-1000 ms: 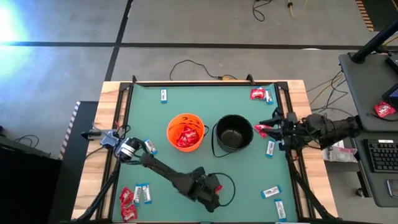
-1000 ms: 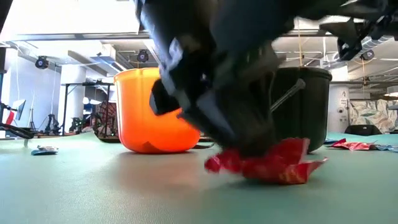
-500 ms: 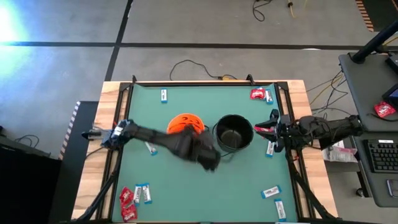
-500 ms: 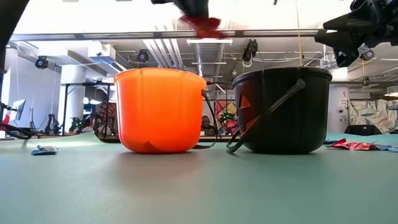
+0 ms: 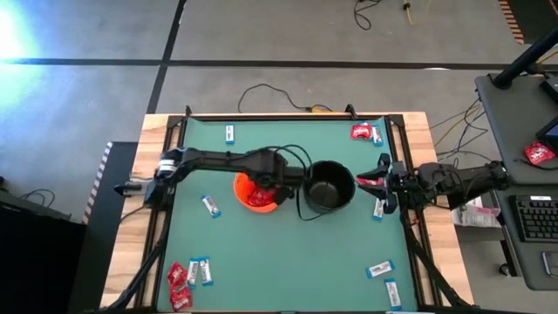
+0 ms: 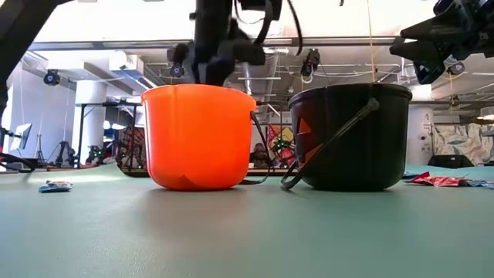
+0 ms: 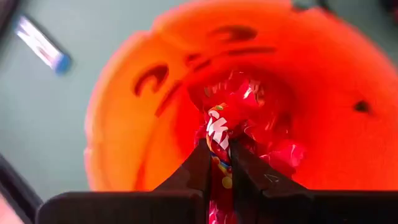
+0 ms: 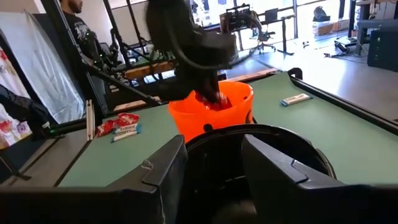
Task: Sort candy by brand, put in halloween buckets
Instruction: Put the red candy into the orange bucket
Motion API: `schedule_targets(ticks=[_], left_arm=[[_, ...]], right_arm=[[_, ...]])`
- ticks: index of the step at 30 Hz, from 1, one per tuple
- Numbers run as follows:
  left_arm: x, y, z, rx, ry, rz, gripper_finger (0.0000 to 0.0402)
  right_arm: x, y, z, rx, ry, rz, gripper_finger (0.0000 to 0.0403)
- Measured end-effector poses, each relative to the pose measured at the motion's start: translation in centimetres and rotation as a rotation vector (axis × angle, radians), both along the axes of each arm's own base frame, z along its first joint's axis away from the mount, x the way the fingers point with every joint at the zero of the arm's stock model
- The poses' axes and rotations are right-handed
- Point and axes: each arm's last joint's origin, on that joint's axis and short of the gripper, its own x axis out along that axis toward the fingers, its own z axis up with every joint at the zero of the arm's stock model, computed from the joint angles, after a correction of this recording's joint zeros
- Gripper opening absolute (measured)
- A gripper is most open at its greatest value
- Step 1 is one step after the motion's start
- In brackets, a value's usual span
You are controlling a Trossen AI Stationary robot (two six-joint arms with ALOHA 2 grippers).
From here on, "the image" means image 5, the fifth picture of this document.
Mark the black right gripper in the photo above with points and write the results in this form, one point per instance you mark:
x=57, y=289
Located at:
x=403, y=183

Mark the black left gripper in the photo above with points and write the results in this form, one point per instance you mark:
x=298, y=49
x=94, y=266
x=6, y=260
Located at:
x=279, y=172

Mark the red Skittles packet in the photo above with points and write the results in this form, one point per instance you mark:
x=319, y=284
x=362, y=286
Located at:
x=181, y=298
x=539, y=153
x=260, y=198
x=361, y=131
x=370, y=181
x=177, y=275

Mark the blue white candy bar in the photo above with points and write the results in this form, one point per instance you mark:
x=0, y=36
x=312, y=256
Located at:
x=211, y=206
x=206, y=271
x=377, y=136
x=229, y=134
x=380, y=269
x=378, y=210
x=192, y=273
x=392, y=295

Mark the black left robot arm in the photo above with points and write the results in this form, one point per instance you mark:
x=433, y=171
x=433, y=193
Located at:
x=218, y=159

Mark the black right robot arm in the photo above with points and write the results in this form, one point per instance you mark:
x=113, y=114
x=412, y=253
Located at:
x=462, y=179

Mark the black halloween bucket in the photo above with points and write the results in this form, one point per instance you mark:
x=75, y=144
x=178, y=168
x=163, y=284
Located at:
x=329, y=187

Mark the orange pumpkin bucket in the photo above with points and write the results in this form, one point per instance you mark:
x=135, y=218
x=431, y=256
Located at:
x=244, y=196

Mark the green table mat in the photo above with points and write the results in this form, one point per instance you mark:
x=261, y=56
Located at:
x=279, y=253

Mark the clear plastic bag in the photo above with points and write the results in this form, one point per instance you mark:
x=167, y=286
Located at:
x=475, y=213

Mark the grey side desk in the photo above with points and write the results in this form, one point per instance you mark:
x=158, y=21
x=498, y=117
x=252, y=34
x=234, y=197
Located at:
x=514, y=131

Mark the black keyboard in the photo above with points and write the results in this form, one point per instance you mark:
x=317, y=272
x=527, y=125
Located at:
x=534, y=218

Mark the black striped edge panel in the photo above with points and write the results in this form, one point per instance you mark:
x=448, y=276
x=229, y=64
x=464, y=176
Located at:
x=109, y=218

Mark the dark tablet screen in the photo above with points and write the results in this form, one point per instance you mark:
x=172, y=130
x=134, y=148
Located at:
x=550, y=133

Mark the black monitor pole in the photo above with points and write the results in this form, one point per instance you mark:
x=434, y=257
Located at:
x=523, y=59

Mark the black storage box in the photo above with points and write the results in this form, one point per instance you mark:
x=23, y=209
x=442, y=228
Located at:
x=35, y=261

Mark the black aluminium table frame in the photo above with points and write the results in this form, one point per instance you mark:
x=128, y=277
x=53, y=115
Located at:
x=176, y=131

